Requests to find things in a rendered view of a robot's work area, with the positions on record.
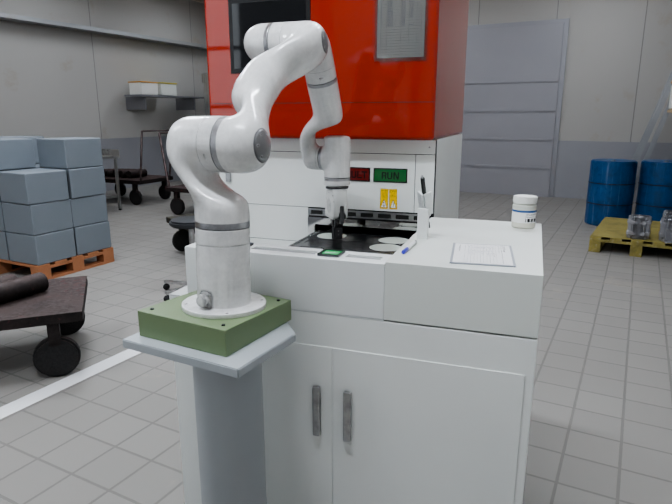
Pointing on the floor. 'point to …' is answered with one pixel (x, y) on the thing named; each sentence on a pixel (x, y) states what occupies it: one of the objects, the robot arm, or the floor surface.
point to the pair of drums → (651, 190)
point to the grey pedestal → (227, 413)
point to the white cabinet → (386, 415)
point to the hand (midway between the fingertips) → (337, 233)
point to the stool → (189, 244)
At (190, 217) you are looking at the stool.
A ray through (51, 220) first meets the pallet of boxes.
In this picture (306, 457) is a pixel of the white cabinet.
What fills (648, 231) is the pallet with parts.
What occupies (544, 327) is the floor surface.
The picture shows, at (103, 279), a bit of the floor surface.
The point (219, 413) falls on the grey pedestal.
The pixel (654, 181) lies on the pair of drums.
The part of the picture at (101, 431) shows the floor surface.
